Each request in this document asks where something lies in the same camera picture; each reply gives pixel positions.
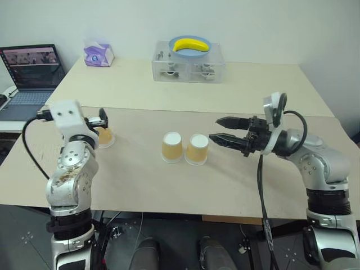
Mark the grey laptop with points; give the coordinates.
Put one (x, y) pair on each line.
(31, 73)

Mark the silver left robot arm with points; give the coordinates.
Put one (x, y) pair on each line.
(70, 180)

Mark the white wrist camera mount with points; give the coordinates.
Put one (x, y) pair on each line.
(270, 109)
(67, 114)

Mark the clear acrylic drawer box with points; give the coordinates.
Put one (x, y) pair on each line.
(188, 69)

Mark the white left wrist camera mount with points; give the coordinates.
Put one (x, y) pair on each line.
(67, 114)

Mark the tan paper cup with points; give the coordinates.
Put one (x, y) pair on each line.
(172, 149)
(107, 138)
(197, 150)

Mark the white device beside laptop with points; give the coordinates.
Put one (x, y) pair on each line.
(7, 92)

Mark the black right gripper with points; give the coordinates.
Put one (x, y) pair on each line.
(254, 136)

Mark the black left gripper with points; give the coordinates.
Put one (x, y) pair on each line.
(94, 122)

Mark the blue plate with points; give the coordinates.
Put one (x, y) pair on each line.
(194, 54)

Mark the dark rounded shape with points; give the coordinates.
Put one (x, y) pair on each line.
(147, 254)
(218, 254)

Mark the purple tissue box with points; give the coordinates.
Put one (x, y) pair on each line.
(98, 53)

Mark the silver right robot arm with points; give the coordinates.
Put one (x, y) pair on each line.
(323, 160)

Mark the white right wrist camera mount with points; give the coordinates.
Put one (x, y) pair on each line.
(270, 109)

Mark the yellow banana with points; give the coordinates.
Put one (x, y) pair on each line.
(191, 45)

